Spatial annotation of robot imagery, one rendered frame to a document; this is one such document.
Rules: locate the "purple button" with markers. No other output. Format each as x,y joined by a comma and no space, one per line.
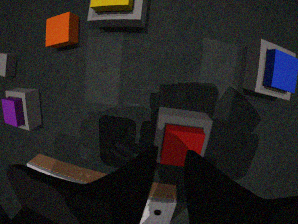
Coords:
21,108

